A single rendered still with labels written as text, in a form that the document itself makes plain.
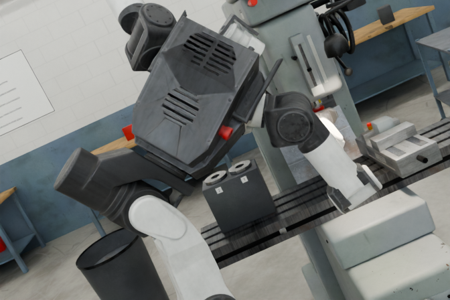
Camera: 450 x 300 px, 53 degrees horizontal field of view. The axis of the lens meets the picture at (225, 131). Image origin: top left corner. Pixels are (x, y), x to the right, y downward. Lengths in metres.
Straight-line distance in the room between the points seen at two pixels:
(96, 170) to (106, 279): 2.18
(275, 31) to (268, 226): 0.68
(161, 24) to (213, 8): 4.64
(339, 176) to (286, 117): 0.22
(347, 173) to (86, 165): 0.63
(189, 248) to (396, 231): 0.76
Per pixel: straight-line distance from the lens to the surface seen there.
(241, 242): 1.67
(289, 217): 1.66
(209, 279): 1.22
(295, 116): 1.08
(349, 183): 1.20
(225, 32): 1.22
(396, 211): 1.62
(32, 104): 6.22
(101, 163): 1.07
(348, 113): 2.12
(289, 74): 1.55
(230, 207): 1.70
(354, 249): 1.61
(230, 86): 1.00
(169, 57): 1.03
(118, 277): 3.20
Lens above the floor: 1.69
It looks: 13 degrees down
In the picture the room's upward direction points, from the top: 25 degrees counter-clockwise
